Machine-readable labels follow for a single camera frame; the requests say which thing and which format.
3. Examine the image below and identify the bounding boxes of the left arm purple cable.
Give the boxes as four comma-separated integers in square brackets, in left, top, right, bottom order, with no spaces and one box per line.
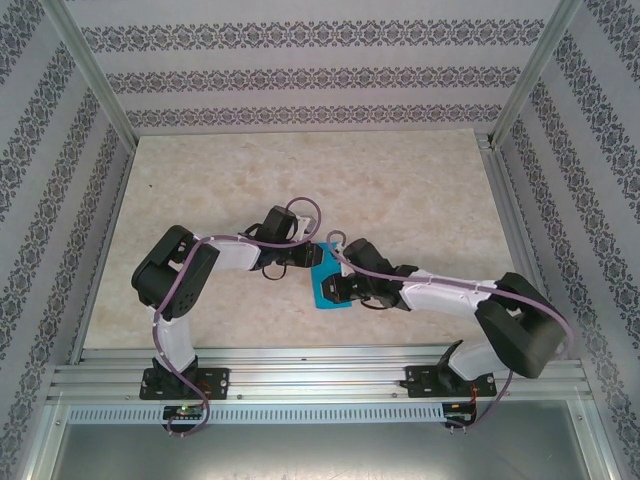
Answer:
[152,195,324,439]

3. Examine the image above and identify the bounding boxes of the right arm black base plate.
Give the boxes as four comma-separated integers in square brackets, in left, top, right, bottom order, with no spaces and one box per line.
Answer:
[404,364,497,399]

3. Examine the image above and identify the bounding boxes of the sheet metal shelf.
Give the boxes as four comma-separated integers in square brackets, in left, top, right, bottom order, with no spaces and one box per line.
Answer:
[42,399,617,480]

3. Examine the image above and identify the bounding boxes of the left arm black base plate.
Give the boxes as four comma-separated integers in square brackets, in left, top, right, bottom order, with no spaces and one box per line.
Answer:
[139,367,232,401]

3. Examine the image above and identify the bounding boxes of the slotted grey cable duct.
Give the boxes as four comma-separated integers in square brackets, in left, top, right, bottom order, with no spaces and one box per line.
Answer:
[67,404,447,425]

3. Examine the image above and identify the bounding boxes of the aluminium frame post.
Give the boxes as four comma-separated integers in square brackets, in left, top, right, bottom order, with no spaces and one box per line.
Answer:
[491,0,585,149]
[42,0,140,147]

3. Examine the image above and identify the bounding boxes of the long aluminium mounting rail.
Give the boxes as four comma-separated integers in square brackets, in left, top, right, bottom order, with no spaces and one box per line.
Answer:
[47,344,589,404]

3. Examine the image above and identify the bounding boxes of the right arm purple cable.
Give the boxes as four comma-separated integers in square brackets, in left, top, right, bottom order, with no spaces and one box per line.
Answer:
[325,229,575,434]

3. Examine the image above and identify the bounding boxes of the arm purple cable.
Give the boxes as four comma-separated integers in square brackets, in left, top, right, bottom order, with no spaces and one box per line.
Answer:
[325,229,575,434]
[152,195,324,439]

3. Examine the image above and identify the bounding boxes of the small black control board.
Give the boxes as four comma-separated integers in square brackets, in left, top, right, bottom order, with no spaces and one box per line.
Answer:
[163,405,206,420]
[443,402,477,424]

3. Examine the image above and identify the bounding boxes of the blue square paper sheet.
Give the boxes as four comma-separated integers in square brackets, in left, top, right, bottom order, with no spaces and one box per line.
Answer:
[309,239,362,312]

